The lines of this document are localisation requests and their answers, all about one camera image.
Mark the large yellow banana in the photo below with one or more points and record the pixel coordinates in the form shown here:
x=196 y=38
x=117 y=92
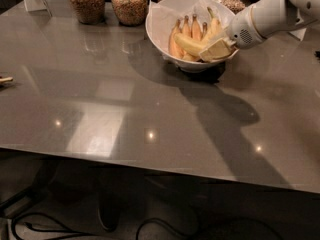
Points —
x=188 y=44

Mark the small object at left edge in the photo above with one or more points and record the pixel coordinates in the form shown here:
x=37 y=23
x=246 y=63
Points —
x=4 y=80

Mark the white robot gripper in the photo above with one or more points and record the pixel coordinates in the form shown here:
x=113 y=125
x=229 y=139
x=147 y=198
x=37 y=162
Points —
x=240 y=30

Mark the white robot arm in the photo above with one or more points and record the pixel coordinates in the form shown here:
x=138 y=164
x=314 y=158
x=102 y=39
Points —
x=280 y=15

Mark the curved yellow banana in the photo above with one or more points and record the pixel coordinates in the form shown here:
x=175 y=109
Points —
x=214 y=28

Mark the bunch of small bananas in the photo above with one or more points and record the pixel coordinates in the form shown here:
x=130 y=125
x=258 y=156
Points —
x=193 y=31

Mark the white paper bowl liner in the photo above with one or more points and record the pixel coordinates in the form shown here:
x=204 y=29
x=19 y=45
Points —
x=163 y=17

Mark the white ceramic bowl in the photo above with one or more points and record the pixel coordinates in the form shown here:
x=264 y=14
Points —
x=186 y=65

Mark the left glass jar of grains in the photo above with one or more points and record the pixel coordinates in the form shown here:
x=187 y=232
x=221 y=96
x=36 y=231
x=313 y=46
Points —
x=88 y=11

